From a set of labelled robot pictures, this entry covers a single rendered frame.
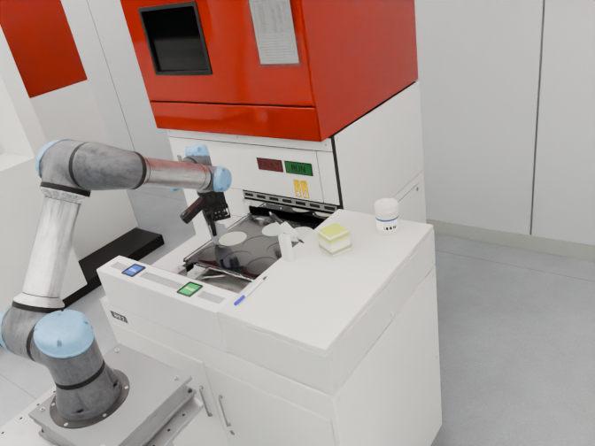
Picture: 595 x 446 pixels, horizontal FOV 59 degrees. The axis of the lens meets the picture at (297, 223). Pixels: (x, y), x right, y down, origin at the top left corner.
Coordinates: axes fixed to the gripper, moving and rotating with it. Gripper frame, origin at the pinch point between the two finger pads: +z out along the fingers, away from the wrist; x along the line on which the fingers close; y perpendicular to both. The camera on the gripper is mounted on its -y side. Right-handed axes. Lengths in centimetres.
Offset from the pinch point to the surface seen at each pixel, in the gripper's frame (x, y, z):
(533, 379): -43, 110, 91
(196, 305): -41.3, -16.1, -4.6
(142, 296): -19.7, -28.7, -0.3
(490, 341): -15, 112, 91
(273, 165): 5.6, 28.6, -18.5
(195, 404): -62, -25, 9
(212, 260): -10.2, -3.8, 1.3
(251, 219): 9.3, 17.4, 1.4
